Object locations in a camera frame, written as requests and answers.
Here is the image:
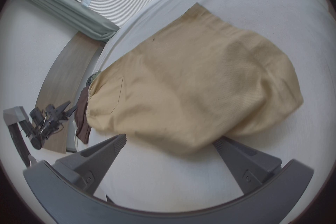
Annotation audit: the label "brown garment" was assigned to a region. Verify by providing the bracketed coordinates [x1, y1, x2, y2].
[75, 85, 92, 144]

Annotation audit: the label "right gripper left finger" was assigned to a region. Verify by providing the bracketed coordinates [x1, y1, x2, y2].
[54, 134, 127, 195]

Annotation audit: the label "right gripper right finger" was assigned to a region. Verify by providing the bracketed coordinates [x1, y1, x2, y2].
[213, 138, 282, 195]

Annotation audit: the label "bed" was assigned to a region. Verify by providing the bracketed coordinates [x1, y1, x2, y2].
[35, 0, 336, 211]

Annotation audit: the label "grey-green curtain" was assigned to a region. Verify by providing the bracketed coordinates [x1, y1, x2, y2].
[20, 0, 118, 42]

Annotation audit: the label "tan shorts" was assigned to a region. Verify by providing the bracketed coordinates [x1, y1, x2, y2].
[85, 2, 304, 156]

